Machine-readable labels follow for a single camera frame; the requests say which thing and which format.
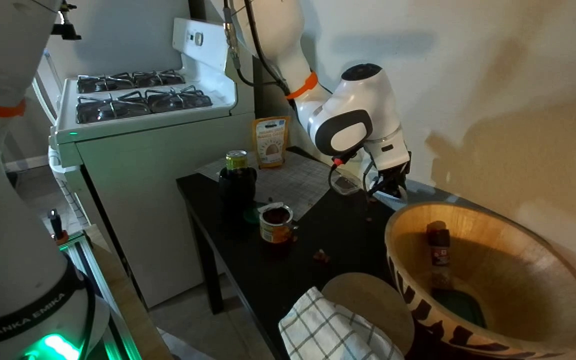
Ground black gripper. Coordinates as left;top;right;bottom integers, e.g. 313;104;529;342
360;149;413;200

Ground small brown objects pile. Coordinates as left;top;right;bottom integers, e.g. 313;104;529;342
309;246;333;266

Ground spice bottle with dark cap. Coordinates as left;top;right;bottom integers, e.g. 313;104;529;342
424;220;453;290

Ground grey woven placemat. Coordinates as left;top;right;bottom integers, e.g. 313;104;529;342
195;149;343;224

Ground round wooden board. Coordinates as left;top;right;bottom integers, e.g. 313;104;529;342
320;270;415;356

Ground tin cup with brown contents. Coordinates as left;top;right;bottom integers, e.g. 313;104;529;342
258;201;296;246

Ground orange snack pouch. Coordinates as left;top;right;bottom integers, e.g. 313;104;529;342
252;115;292;169

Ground green item inside bowl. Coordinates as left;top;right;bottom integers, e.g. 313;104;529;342
430;286;488;329

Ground black table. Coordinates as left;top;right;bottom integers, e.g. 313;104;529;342
176;146;450;360

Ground white checkered cloth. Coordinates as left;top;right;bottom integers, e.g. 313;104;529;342
275;286;405;360

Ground green yellow can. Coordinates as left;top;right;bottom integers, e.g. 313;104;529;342
224;148;250;174

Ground large patterned wooden bowl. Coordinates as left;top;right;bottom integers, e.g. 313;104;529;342
381;201;576;360

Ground white gas stove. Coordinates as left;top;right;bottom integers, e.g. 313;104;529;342
46;16;256;309

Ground wooden plank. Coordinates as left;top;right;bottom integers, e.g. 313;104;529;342
89;226;169;360

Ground red and black tool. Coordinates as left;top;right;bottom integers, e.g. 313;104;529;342
46;208;69;244

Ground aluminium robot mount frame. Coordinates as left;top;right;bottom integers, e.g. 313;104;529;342
56;226;143;360

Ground white hose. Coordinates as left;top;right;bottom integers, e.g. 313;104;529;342
33;52;59;126

